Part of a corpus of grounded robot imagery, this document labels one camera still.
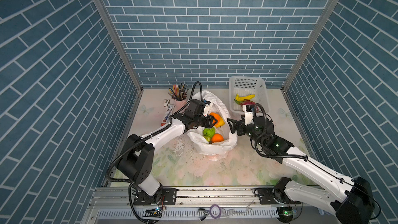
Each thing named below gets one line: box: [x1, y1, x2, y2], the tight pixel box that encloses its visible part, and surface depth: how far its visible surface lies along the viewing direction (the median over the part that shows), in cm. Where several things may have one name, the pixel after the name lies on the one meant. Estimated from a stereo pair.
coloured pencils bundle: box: [167, 82, 190, 102], surface depth 103 cm
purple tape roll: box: [209, 203, 222, 219], surface depth 72 cm
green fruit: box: [202, 127, 216, 142], surface depth 89 cm
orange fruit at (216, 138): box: [210, 133, 225, 143], surface depth 91 cm
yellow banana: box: [235, 93, 256, 102], surface depth 113 cm
